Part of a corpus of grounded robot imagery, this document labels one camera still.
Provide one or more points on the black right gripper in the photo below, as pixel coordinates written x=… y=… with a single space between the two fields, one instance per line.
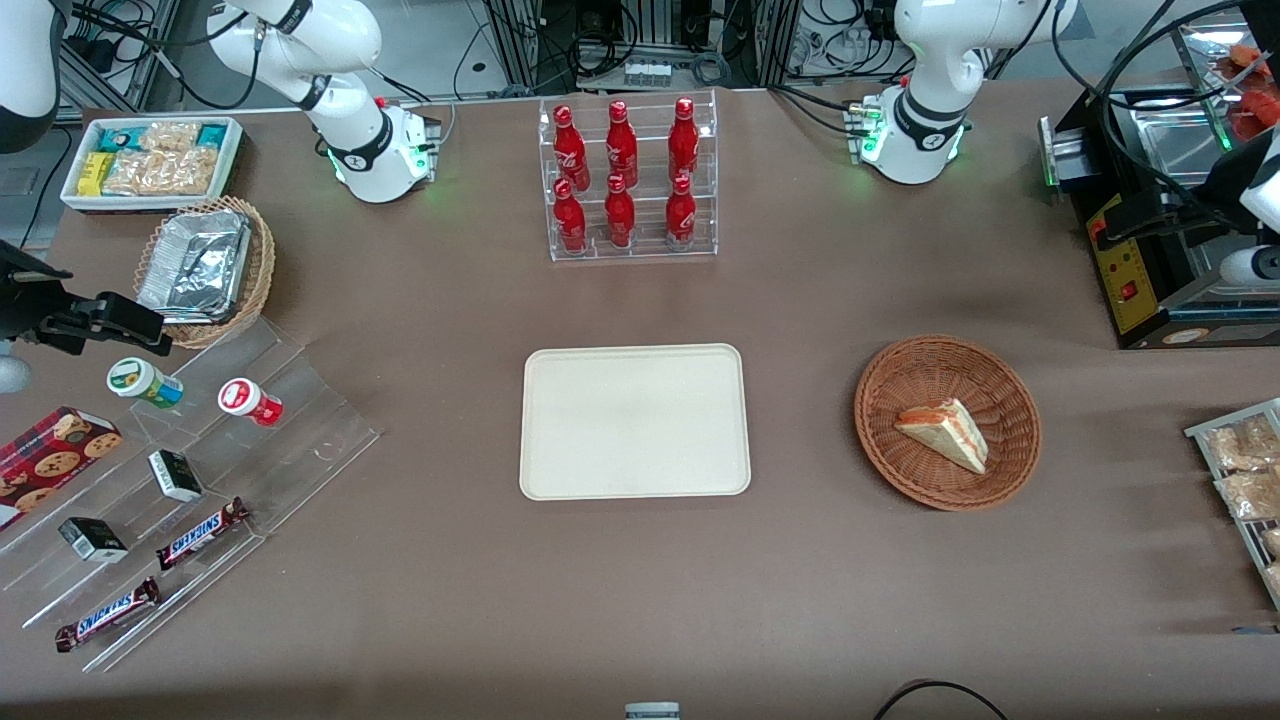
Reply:
x=22 y=305

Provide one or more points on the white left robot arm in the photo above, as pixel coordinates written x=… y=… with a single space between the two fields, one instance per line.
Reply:
x=928 y=70

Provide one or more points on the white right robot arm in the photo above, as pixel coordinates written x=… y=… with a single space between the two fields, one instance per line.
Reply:
x=372 y=160

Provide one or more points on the light wicker basket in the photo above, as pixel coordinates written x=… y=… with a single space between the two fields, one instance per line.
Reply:
x=262 y=260

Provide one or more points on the beige plastic tray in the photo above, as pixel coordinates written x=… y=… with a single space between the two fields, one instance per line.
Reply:
x=634 y=421

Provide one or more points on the brown round wicker basket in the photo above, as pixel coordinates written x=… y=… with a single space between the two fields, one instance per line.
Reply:
x=900 y=400

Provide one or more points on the triangular sandwich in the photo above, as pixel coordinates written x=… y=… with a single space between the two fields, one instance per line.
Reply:
x=948 y=432

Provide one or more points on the tray of wrapped snacks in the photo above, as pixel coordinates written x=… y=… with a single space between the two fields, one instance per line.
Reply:
x=1215 y=455

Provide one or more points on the green lid snack cup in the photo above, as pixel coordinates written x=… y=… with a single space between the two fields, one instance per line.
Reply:
x=140 y=381

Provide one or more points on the stack of foil containers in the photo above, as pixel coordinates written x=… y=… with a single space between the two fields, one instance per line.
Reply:
x=195 y=265

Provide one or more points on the white plastic bin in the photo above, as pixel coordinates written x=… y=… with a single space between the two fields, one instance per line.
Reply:
x=80 y=200

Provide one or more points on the red cookie box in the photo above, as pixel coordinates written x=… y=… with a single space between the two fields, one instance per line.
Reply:
x=50 y=462

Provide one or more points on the yellow snack box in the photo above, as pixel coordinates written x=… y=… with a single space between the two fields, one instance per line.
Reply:
x=95 y=173

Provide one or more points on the red lid snack cup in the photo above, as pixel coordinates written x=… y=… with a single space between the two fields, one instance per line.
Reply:
x=245 y=400

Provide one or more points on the small dark green box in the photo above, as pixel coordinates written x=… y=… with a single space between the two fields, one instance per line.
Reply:
x=175 y=475
x=92 y=540

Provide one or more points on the large clear snack bag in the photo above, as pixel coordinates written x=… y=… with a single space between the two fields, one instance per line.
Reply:
x=165 y=172

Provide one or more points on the teal snack box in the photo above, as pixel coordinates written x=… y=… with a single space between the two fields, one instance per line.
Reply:
x=120 y=138

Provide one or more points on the small clear snack bag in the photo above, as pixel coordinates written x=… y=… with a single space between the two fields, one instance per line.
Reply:
x=170 y=135

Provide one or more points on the clear acrylic stepped display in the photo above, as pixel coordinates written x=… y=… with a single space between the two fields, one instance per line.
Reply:
x=300 y=420

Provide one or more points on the teal snack packet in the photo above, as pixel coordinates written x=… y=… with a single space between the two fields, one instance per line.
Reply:
x=213 y=134

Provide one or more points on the Snickers chocolate bar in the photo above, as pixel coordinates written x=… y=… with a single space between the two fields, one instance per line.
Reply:
x=200 y=533
x=107 y=613

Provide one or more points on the red cola bottle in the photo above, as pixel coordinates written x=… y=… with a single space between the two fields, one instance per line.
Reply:
x=570 y=150
x=621 y=145
x=569 y=218
x=619 y=215
x=681 y=212
x=683 y=142

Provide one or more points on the clear acrylic bottle rack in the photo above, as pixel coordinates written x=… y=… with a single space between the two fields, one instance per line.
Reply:
x=640 y=245

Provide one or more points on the grey power strip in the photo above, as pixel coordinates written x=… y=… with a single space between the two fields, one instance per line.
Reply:
x=647 y=72

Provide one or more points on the small grey white device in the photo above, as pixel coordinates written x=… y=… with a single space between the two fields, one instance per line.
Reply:
x=652 y=712

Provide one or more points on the black sealing machine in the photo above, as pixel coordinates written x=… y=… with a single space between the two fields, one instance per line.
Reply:
x=1140 y=270

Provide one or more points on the clear bag of crackers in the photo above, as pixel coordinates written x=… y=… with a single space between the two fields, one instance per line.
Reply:
x=1242 y=444
x=1252 y=495

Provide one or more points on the clear bin with red items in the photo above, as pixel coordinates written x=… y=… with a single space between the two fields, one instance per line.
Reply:
x=1235 y=70

